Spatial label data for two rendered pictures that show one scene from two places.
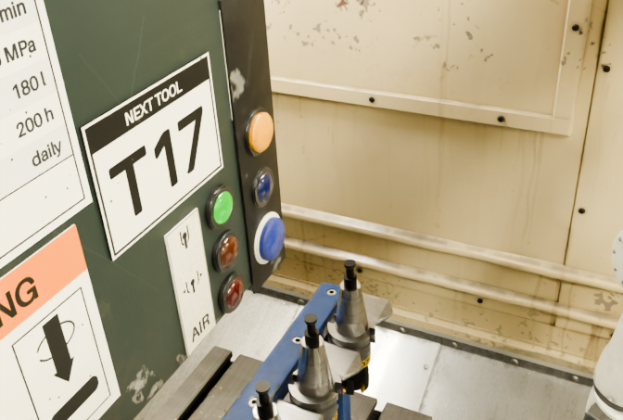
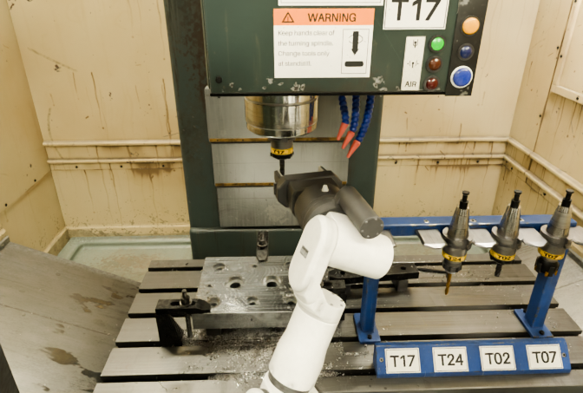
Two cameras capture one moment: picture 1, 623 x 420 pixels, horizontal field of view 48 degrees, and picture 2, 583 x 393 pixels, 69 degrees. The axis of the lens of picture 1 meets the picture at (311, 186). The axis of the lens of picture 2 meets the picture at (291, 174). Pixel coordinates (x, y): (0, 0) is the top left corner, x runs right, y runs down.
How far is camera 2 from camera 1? 0.50 m
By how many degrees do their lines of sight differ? 53
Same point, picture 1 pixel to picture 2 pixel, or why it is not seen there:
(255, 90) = (474, 7)
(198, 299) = (413, 72)
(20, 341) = (345, 29)
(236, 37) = not seen: outside the picture
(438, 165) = not seen: outside the picture
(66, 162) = not seen: outside the picture
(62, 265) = (365, 17)
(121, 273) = (384, 36)
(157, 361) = (387, 79)
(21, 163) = not seen: outside the picture
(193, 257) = (416, 54)
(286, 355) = not seen: hidden behind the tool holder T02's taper
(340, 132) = not seen: outside the picture
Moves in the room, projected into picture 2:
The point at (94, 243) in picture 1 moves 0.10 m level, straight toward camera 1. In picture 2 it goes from (378, 19) to (343, 24)
